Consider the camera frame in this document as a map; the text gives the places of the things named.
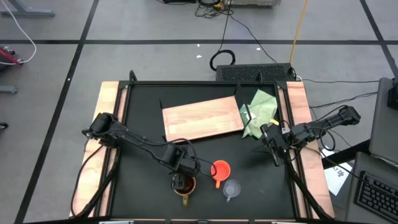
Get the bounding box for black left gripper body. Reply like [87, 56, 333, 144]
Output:
[170, 156, 202, 179]

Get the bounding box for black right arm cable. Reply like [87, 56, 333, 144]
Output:
[319, 126, 337, 152]

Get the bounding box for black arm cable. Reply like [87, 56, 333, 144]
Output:
[319, 126, 337, 152]
[70, 144, 105, 217]

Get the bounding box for orange plastic cup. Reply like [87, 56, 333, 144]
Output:
[210, 160, 232, 190]

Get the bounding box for tangled black cables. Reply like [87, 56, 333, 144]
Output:
[194, 0, 234, 19]

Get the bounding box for green cloth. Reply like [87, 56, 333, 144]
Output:
[238, 88, 279, 140]

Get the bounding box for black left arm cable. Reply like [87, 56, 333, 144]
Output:
[70, 144, 105, 217]

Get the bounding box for yellow floor cable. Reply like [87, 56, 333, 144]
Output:
[289, 0, 310, 65]

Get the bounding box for red cart part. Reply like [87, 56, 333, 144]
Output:
[0, 45, 25, 67]

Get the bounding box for wooden table side plank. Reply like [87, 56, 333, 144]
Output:
[70, 81, 129, 218]
[285, 81, 336, 219]

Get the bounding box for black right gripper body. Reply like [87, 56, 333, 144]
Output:
[271, 125, 293, 157]

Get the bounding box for black perforated computer case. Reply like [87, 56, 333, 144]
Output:
[215, 63, 297, 83]

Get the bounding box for black keyboard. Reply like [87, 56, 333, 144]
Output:
[354, 170, 398, 223]

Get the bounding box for grey metal desk foot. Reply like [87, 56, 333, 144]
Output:
[0, 0, 56, 18]
[0, 85, 19, 95]

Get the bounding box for brown green glazed ceramic mug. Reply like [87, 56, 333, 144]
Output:
[172, 175, 197, 207]

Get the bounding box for grey equipment case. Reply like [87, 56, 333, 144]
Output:
[229, 0, 282, 8]

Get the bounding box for black diagonal frame strut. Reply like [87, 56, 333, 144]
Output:
[283, 152, 333, 221]
[74, 148, 122, 218]

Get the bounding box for long black floor cable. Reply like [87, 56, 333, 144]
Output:
[228, 12, 279, 65]

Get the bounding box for grey desk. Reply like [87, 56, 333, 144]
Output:
[345, 151, 398, 224]

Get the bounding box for black box device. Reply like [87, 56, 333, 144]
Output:
[387, 79, 398, 110]

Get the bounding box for small clear plastic cup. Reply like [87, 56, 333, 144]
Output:
[222, 179, 242, 203]

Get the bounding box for wooden shelf board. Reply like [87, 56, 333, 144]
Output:
[161, 95, 245, 143]

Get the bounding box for coiled black cable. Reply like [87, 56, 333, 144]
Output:
[209, 49, 236, 72]

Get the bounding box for white floor cable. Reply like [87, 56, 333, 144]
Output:
[0, 0, 38, 66]

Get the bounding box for white paper sheet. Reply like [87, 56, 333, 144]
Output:
[320, 148, 354, 197]

